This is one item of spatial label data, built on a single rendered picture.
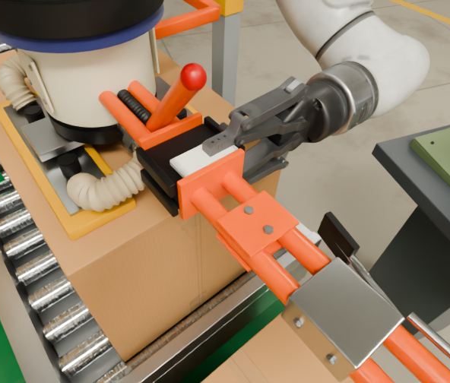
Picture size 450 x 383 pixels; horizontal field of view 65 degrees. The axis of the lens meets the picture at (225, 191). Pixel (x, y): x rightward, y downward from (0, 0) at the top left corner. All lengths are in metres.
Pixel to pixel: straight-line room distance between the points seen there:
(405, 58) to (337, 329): 0.40
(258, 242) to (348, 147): 1.87
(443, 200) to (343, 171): 1.11
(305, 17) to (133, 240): 0.40
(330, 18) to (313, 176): 1.42
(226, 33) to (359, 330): 0.94
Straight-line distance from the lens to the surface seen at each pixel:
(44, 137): 0.61
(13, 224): 1.14
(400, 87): 0.56
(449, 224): 0.92
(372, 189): 1.98
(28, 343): 0.89
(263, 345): 0.87
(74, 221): 0.52
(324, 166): 2.01
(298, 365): 0.87
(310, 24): 0.58
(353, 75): 0.51
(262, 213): 0.34
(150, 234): 0.52
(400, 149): 1.03
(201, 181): 0.35
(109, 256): 0.51
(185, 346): 0.79
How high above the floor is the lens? 1.37
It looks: 50 degrees down
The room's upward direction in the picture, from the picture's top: 3 degrees clockwise
